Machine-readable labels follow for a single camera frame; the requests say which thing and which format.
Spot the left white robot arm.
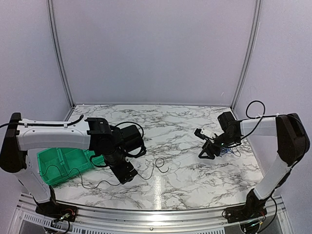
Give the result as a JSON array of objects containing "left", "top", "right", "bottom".
[{"left": 0, "top": 113, "right": 146, "bottom": 217}]

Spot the green three-compartment plastic bin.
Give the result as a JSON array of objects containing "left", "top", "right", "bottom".
[{"left": 37, "top": 148, "right": 100, "bottom": 186}]

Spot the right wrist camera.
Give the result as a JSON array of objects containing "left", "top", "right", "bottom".
[{"left": 194, "top": 128, "right": 217, "bottom": 141}]

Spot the front aluminium rail base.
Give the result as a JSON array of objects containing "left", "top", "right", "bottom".
[{"left": 8, "top": 194, "right": 293, "bottom": 234}]

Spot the thin black cable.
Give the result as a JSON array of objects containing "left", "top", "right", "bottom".
[{"left": 39, "top": 157, "right": 170, "bottom": 190}]

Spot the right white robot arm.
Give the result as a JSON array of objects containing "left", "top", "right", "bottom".
[{"left": 194, "top": 112, "right": 310, "bottom": 220}]

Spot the tangled blue cable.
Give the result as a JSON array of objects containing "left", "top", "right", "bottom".
[{"left": 218, "top": 145, "right": 241, "bottom": 158}]

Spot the left aluminium frame post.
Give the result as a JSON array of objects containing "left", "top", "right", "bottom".
[{"left": 46, "top": 0, "right": 75, "bottom": 108}]

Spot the right aluminium frame post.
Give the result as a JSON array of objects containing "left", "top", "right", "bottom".
[{"left": 230, "top": 0, "right": 263, "bottom": 110}]

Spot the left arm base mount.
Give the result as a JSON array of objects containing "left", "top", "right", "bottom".
[{"left": 36, "top": 203, "right": 78, "bottom": 222}]

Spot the aluminium frame post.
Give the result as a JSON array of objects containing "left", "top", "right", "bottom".
[
  {"left": 230, "top": 0, "right": 263, "bottom": 110},
  {"left": 46, "top": 0, "right": 75, "bottom": 108}
]

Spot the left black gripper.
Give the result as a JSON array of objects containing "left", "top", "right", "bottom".
[{"left": 103, "top": 148, "right": 138, "bottom": 184}]

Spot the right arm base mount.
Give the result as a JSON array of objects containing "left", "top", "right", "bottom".
[{"left": 221, "top": 205, "right": 267, "bottom": 223}]

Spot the back aluminium frame rail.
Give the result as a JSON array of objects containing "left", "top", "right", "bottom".
[{"left": 74, "top": 102, "right": 231, "bottom": 107}]

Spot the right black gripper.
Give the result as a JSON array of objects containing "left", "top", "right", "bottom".
[{"left": 198, "top": 132, "right": 239, "bottom": 160}]

